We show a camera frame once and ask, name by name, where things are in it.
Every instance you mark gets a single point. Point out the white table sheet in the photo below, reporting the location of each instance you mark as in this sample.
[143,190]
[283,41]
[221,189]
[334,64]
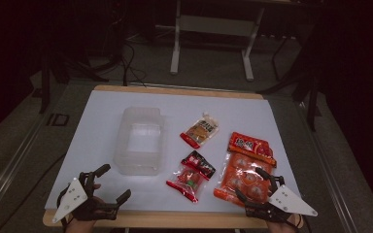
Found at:
[94,129]

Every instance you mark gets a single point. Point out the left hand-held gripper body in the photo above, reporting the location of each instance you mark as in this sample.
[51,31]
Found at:
[73,197]

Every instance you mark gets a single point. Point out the large orange snack bag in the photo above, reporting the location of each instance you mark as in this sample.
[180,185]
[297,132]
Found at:
[246,161]

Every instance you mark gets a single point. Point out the clear plastic container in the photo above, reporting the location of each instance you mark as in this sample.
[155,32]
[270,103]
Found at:
[139,142]

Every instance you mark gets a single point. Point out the black metal stand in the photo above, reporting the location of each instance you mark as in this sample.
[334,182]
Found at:
[312,103]
[45,81]

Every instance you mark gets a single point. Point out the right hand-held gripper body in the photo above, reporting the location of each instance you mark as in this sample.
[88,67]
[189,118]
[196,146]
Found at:
[288,202]

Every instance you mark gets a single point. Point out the white metal stand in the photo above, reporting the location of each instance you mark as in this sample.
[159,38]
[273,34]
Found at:
[213,26]

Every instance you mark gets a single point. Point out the wooden table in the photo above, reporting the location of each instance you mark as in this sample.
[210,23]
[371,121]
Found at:
[175,220]

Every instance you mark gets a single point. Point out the black floor plate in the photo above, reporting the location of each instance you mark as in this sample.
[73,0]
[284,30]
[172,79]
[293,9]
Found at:
[58,119]

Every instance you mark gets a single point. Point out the black and red snack packet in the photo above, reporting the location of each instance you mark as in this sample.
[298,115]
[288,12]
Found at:
[192,174]

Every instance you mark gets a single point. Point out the beige snack packet red end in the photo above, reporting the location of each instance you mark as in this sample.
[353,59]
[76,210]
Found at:
[200,131]

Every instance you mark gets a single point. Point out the person's left hand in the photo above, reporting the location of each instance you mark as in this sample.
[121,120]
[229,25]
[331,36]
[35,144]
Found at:
[77,227]

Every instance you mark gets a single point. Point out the metal floor rail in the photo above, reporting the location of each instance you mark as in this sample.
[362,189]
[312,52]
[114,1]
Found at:
[13,161]
[330,168]

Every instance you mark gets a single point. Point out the person's right hand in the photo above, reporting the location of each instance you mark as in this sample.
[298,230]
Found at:
[281,228]

